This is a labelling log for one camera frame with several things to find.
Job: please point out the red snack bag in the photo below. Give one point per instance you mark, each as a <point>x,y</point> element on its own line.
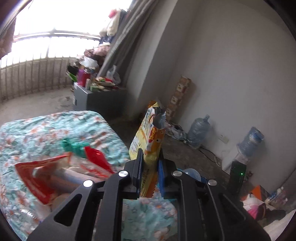
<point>49,178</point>

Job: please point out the tall printed cardboard box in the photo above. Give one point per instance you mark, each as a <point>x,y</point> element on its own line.
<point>177,97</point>

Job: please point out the grey curtain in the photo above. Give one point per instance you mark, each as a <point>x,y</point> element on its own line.
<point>127,34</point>

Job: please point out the black router device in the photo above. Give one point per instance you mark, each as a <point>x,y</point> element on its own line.
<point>237,174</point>

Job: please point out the yellow snack wrapper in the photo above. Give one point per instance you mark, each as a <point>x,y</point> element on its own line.
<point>149,138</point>

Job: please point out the blue plastic basket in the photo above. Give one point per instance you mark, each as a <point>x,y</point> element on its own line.
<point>194,174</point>

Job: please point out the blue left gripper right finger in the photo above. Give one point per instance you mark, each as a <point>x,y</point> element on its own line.
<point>167,187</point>

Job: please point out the grey cabinet with clutter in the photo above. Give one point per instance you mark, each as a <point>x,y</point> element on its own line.
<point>102,94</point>

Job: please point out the large water jug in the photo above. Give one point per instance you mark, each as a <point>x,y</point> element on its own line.
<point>198,131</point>

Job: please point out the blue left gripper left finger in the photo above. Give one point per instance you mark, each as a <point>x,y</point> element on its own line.
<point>134,169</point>

